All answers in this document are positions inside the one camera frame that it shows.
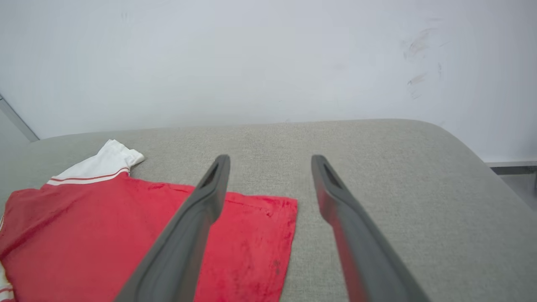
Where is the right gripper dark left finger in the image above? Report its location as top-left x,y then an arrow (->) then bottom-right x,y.
115,154 -> 231,302

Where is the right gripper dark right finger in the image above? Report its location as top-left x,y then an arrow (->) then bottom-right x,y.
311,154 -> 431,302

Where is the red and white sports shirt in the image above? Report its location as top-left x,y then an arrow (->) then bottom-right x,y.
0,139 -> 299,302

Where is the grey wall trim strip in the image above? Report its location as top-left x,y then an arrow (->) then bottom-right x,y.
0,94 -> 40,143

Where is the grey skirting board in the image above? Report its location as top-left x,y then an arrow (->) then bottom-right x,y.
486,161 -> 537,176

